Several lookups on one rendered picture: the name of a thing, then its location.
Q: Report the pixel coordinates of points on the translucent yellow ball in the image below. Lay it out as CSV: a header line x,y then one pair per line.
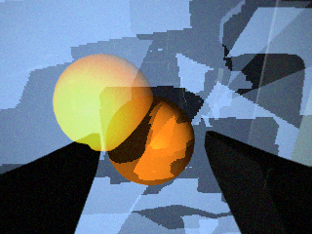
x,y
100,100

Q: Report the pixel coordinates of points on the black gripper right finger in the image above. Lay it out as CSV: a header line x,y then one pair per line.
x,y
266,193

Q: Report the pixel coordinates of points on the orange ball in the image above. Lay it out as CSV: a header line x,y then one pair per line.
x,y
160,147

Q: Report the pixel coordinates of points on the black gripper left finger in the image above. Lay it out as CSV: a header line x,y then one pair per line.
x,y
48,195

